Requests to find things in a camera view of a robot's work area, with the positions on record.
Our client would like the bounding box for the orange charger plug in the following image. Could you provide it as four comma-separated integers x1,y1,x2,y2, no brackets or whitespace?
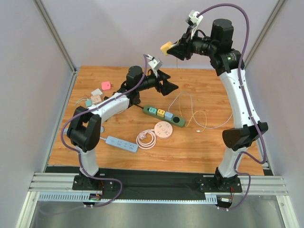
161,41,172,56

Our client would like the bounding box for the green power strip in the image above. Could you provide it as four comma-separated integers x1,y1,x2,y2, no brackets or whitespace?
142,105,186,128

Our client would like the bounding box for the yellow usb cable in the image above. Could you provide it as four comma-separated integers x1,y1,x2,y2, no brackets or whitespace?
175,40,209,130

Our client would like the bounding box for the pink round power strip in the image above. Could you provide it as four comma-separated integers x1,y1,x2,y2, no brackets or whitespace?
136,121,173,150

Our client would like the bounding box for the pink charger plug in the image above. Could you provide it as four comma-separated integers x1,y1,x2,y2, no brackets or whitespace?
101,81,113,91

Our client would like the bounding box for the beige patterned cube charger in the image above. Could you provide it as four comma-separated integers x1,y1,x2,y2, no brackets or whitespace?
90,94,102,105

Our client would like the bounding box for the light blue small charger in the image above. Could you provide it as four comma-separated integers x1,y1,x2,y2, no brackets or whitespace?
85,99,92,107

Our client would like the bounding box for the light blue power strip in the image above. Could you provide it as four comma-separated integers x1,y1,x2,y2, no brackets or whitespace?
64,125,139,153

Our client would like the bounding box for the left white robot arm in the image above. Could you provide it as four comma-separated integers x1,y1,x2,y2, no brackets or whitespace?
66,66,179,180

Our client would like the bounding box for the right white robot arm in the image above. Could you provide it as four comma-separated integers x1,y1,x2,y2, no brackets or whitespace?
161,19,268,183

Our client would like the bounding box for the yellow charger plug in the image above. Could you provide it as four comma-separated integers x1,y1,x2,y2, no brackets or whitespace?
157,109,166,118

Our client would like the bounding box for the teal charger plug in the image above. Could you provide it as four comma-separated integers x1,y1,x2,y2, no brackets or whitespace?
148,107,157,115

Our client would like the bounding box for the blue charger plug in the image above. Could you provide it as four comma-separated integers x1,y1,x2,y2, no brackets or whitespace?
164,112,173,121

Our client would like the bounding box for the black base mat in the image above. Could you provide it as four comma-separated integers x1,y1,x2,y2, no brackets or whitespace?
45,166,243,200

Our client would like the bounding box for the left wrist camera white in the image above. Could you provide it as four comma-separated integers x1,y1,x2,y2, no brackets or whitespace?
147,55,163,77

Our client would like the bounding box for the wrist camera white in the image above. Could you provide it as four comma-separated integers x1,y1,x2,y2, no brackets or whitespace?
185,10,203,38
147,55,163,77

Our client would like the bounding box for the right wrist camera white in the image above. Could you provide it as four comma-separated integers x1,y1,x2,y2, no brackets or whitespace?
185,10,203,38

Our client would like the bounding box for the grey slotted cable duct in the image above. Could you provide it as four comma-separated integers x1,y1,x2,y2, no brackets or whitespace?
38,192,235,204

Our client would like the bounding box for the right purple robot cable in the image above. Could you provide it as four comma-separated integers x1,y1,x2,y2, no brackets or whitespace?
198,3,268,212

